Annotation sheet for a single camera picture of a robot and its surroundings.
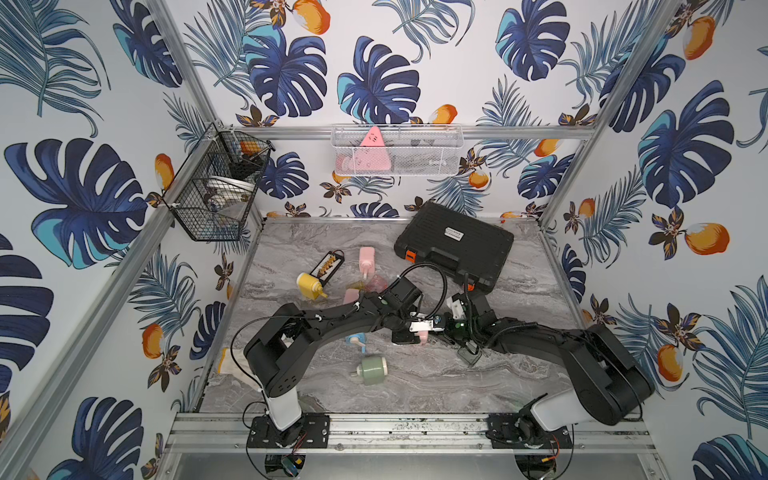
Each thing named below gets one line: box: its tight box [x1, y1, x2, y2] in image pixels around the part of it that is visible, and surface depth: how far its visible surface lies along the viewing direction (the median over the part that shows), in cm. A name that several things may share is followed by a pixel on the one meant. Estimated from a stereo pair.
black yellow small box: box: [309, 249, 345, 287], surface depth 108 cm
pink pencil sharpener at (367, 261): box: [359, 247, 376, 279], surface depth 105 cm
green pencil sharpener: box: [356, 356, 388, 385], surface depth 79 cm
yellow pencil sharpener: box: [296, 272, 328, 300], surface depth 97 cm
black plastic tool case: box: [394, 201, 515, 294], surface depth 106 cm
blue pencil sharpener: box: [345, 332, 367, 354], surface depth 87 cm
